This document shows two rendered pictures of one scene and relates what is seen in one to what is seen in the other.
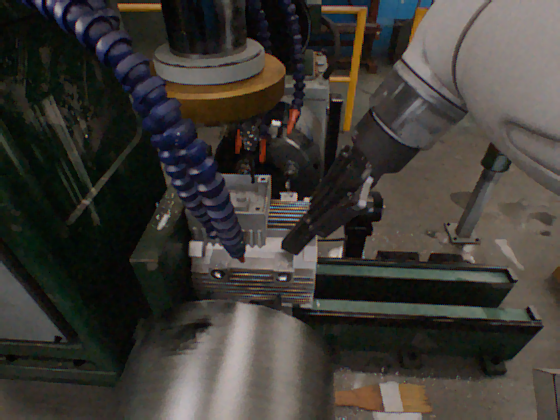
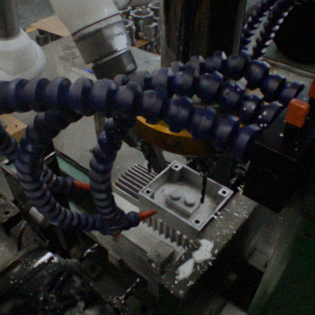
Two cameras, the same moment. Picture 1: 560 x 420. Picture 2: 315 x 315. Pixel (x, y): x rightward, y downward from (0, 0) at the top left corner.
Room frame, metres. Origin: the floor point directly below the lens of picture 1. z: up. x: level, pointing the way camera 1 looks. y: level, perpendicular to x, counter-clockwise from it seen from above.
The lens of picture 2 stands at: (0.76, 0.27, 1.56)
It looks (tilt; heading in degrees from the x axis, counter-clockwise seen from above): 42 degrees down; 216
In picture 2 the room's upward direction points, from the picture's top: straight up
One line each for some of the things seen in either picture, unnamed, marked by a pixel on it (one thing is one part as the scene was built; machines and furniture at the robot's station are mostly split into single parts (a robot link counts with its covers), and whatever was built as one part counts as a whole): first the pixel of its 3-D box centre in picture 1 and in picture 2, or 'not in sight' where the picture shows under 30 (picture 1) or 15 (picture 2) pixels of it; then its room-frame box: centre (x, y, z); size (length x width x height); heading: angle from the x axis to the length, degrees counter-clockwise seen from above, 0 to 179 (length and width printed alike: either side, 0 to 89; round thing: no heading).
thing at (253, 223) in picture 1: (232, 209); (184, 206); (0.43, 0.08, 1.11); 0.12 x 0.11 x 0.07; 87
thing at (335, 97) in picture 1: (330, 162); (57, 200); (0.55, -0.09, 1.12); 0.04 x 0.03 x 0.26; 86
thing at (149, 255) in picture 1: (178, 260); (233, 286); (0.43, 0.20, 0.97); 0.30 x 0.11 x 0.34; 176
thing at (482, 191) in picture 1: (491, 172); not in sight; (0.69, -0.51, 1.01); 0.08 x 0.08 x 0.42; 86
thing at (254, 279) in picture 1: (259, 249); (165, 228); (0.42, 0.04, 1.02); 0.20 x 0.19 x 0.19; 87
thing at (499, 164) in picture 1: (498, 157); not in sight; (0.69, -0.51, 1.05); 0.06 x 0.06 x 0.04
